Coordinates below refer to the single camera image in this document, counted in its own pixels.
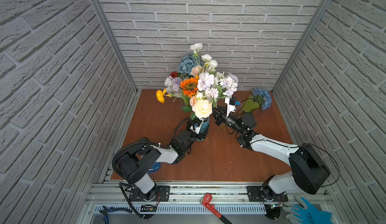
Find teal ceramic vase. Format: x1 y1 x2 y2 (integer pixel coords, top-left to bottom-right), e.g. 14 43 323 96
203 117 210 130

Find white green mixed bouquet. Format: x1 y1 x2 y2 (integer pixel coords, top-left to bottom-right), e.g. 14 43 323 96
181 72 239 119

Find blue hydrangea flower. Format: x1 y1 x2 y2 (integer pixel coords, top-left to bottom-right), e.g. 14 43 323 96
237 88 272 116

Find orange flower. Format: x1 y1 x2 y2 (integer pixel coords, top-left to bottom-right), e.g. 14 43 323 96
180 77 198 98

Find pink lilac flower bouquet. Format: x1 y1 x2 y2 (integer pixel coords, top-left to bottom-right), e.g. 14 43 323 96
164 76 183 97

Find yellow orange poppy stem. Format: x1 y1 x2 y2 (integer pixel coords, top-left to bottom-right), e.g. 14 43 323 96
156 88 181 104

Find red gerbera flower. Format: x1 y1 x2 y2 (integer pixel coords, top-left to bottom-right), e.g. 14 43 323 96
170 71 179 79

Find pale blue rose bunch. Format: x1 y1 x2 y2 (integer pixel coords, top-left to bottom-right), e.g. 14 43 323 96
177 53 201 75

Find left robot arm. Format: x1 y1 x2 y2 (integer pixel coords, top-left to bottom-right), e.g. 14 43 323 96
112 129 209 200

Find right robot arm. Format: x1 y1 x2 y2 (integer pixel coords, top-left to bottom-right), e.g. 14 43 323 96
213 106 330 201

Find dark blue oval dish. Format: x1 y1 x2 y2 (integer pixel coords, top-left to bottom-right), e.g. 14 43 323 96
147 162 161 174

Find red pipe wrench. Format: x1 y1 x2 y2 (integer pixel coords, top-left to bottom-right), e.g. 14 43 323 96
201 193 232 224

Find blue work glove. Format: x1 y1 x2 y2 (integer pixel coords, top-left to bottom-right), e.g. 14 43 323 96
282 196 332 224

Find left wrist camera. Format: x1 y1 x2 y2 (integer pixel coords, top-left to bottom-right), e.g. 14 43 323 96
194 118 205 135

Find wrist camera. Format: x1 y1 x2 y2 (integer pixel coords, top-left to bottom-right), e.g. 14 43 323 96
194 118 205 135
225 96 240 116

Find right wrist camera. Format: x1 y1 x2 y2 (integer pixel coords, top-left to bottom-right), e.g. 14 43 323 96
225 96 240 116

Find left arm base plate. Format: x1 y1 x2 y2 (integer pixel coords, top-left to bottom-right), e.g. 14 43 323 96
129 185 170 202

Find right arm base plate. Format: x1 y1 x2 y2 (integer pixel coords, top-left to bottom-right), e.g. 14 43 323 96
246 186 288 203

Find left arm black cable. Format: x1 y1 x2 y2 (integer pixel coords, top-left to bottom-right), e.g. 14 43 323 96
111 117 195 179

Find aluminium frame rail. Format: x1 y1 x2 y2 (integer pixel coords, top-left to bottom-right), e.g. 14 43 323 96
76 181 343 224

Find blue handled pliers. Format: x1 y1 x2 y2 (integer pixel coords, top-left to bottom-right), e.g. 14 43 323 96
99 206 132 224

